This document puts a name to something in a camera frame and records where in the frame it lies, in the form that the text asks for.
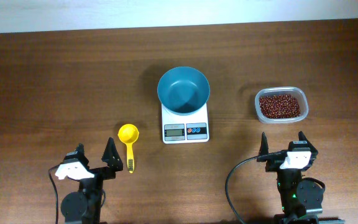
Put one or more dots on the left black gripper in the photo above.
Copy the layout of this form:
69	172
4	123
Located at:
101	172

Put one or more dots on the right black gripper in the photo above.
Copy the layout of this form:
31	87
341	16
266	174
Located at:
274	165

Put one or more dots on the yellow plastic measuring scoop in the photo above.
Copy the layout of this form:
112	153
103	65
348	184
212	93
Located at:
129	134

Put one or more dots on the red adzuki beans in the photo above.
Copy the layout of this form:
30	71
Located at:
279	106

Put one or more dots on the clear plastic bean container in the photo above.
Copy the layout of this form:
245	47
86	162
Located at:
284	90

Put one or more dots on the blue plastic bowl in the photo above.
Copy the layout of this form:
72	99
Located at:
183	90

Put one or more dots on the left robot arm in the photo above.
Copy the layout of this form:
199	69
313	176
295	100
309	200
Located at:
84	205

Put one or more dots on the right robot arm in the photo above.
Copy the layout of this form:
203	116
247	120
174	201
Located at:
301	197

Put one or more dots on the white digital kitchen scale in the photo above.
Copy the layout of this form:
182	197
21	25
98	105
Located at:
185	128

